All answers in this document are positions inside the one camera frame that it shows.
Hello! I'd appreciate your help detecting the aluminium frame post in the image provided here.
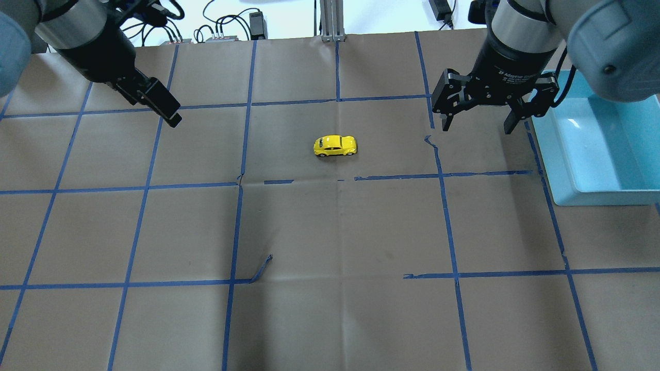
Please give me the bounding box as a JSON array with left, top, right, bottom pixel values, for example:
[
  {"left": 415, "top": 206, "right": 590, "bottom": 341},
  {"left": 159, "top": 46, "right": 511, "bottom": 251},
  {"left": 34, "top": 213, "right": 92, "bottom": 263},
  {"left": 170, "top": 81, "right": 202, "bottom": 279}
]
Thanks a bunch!
[{"left": 319, "top": 0, "right": 347, "bottom": 43}]

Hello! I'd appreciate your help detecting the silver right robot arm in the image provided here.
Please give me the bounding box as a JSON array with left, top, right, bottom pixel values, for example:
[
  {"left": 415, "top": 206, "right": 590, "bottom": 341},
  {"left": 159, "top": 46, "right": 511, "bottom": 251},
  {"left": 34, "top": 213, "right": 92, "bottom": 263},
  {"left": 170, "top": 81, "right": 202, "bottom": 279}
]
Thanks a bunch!
[{"left": 431, "top": 1, "right": 659, "bottom": 134}]

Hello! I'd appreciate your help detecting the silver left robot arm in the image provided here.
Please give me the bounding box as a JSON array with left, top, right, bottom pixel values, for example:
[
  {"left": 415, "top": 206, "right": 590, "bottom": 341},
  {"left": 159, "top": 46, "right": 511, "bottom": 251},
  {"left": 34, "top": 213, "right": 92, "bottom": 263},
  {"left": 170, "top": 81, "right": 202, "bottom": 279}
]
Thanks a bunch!
[{"left": 1, "top": 1, "right": 184, "bottom": 127}]

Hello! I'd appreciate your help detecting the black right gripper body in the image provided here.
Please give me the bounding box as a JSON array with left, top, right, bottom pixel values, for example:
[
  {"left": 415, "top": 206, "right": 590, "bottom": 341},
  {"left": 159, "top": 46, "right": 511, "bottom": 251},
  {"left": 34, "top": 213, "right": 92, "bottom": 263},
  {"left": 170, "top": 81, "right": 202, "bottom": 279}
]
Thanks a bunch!
[{"left": 432, "top": 36, "right": 558, "bottom": 119}]

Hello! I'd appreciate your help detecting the black power adapter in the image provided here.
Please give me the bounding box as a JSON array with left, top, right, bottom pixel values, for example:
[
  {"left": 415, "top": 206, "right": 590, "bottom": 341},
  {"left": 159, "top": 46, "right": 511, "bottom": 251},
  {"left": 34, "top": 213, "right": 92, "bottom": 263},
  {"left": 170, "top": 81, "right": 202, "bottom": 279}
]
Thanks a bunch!
[{"left": 249, "top": 10, "right": 267, "bottom": 40}]

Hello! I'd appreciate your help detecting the yellow toy beetle car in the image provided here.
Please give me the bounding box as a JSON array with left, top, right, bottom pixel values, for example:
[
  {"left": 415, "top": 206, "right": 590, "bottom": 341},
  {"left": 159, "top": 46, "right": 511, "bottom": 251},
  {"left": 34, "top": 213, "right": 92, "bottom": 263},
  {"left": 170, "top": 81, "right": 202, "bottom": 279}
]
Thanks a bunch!
[{"left": 312, "top": 134, "right": 358, "bottom": 158}]

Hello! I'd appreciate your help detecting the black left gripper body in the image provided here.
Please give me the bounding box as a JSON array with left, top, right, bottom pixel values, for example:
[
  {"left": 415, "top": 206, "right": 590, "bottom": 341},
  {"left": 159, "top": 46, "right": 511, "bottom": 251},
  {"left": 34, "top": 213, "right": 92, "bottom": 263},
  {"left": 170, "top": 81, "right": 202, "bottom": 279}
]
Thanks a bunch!
[{"left": 56, "top": 21, "right": 150, "bottom": 106}]

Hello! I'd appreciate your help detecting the light blue plastic bin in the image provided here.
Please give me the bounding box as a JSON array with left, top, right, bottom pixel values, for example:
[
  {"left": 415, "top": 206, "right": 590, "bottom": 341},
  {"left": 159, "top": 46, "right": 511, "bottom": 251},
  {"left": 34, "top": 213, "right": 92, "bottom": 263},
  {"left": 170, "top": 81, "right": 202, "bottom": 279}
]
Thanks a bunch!
[{"left": 533, "top": 73, "right": 659, "bottom": 206}]

